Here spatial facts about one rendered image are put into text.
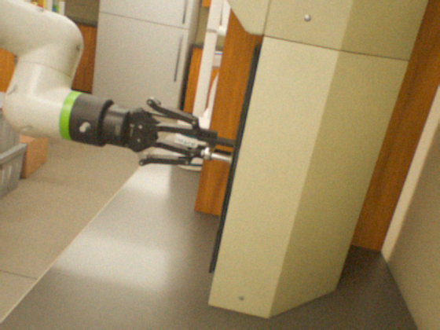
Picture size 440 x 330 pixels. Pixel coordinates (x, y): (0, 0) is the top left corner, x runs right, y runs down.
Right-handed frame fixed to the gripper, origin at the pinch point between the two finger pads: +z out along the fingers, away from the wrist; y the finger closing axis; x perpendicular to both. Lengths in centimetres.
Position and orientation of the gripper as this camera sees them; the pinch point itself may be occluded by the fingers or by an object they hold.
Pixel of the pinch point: (215, 146)
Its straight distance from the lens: 80.9
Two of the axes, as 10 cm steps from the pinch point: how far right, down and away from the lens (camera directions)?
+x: 1.1, -3.1, 9.4
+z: 9.8, 2.1, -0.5
